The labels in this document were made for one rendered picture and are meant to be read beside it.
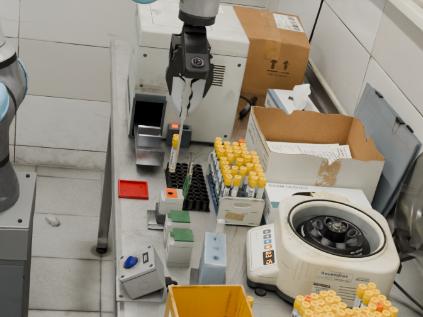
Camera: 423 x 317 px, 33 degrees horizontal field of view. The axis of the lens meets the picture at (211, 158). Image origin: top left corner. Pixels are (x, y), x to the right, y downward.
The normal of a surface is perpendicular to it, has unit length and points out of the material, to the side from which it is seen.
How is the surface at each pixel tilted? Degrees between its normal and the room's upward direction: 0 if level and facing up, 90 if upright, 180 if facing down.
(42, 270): 0
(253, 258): 25
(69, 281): 0
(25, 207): 3
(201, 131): 90
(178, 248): 90
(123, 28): 90
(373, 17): 90
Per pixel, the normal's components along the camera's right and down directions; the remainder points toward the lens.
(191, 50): 0.17, -0.54
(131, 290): 0.13, 0.50
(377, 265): 0.16, -0.87
